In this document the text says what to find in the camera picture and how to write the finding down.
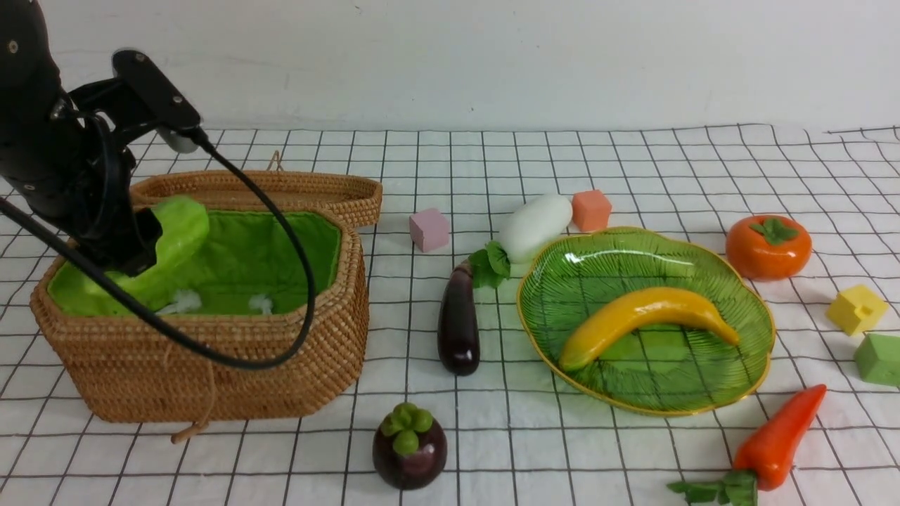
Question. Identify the orange toy carrot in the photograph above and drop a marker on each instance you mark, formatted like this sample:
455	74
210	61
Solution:
764	461

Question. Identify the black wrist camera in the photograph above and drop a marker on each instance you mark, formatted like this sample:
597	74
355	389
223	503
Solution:
138	99

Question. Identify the orange foam cube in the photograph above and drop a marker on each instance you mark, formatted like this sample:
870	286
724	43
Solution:
591	211

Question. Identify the white toy radish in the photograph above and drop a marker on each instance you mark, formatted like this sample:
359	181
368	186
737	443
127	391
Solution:
521	236

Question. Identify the yellow toy banana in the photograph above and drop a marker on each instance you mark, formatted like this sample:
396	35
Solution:
637	309

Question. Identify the purple toy mangosteen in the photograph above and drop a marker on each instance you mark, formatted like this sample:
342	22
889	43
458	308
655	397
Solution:
409	448

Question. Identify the pink foam cube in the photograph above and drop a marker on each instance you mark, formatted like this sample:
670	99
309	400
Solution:
429	230

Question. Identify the woven wicker basket lid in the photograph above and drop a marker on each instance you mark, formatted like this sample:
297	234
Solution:
355	199

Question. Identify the green foam block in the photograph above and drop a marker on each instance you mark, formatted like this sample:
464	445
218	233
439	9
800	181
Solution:
877	359

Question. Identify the yellow foam block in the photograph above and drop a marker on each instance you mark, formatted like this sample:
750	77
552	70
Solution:
856	309

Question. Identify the orange toy persimmon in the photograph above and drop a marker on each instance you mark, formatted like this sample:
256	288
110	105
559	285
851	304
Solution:
768	247

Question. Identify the white black grid tablecloth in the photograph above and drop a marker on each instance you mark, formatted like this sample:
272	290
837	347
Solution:
516	434

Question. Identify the green glass leaf plate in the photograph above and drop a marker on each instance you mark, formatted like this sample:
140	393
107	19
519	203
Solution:
662	369

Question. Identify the green toy cucumber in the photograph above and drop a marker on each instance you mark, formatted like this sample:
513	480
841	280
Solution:
185	225

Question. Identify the dark purple toy eggplant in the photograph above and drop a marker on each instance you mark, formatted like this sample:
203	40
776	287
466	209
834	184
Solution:
458	340

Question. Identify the woven wicker basket green lining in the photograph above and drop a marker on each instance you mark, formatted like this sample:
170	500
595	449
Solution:
290	340

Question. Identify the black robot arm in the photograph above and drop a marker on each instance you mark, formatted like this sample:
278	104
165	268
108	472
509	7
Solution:
32	93

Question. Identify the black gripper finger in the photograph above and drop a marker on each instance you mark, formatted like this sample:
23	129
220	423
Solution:
139	232

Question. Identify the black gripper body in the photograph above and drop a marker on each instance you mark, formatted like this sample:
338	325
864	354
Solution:
80	185

